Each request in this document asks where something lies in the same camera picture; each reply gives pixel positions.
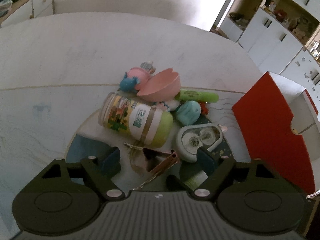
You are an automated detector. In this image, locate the wooden dresser with white drawers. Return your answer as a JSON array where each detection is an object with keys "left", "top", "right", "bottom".
[{"left": 0, "top": 0, "right": 55, "bottom": 28}]

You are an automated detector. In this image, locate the grey white alarm clock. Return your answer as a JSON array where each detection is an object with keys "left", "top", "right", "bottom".
[{"left": 175, "top": 124, "right": 223, "bottom": 163}]

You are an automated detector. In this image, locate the green tube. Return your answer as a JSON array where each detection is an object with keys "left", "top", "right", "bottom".
[{"left": 178, "top": 88, "right": 219, "bottom": 104}]

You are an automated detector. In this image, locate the dark green patterned mat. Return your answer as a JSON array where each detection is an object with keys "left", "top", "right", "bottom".
[{"left": 65, "top": 134, "right": 250, "bottom": 193}]

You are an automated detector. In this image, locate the teal round case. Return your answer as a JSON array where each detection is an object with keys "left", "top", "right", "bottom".
[{"left": 175, "top": 101, "right": 202, "bottom": 126}]

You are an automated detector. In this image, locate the pink plastic bowl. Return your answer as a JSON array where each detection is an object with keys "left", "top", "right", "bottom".
[{"left": 136, "top": 68, "right": 181, "bottom": 102}]

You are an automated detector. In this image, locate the pink and blue plush toy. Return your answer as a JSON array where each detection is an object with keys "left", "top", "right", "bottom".
[{"left": 118, "top": 66, "right": 151, "bottom": 92}]

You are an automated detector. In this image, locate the red cardboard box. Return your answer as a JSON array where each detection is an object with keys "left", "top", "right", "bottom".
[{"left": 232, "top": 71, "right": 320, "bottom": 198}]

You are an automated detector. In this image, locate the small grey figurine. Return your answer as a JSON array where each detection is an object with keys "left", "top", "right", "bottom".
[{"left": 140, "top": 61, "right": 157, "bottom": 75}]

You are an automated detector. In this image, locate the brown paper pouch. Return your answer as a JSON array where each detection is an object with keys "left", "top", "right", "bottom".
[{"left": 124, "top": 142, "right": 175, "bottom": 176}]

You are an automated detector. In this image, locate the white wall cabinet unit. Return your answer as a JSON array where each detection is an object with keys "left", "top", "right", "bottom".
[{"left": 212, "top": 0, "right": 320, "bottom": 90}]

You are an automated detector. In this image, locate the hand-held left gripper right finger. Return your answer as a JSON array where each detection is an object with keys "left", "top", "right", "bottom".
[{"left": 191, "top": 147, "right": 278, "bottom": 201}]

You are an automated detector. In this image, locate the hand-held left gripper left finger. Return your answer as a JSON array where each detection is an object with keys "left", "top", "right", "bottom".
[{"left": 37, "top": 146, "right": 126, "bottom": 201}]

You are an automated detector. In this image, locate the small white blue figurine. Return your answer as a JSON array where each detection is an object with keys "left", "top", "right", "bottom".
[{"left": 159, "top": 99, "right": 178, "bottom": 112}]

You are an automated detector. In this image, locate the clear jar with green lid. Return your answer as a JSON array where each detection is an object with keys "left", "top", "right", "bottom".
[{"left": 98, "top": 92, "right": 174, "bottom": 147}]

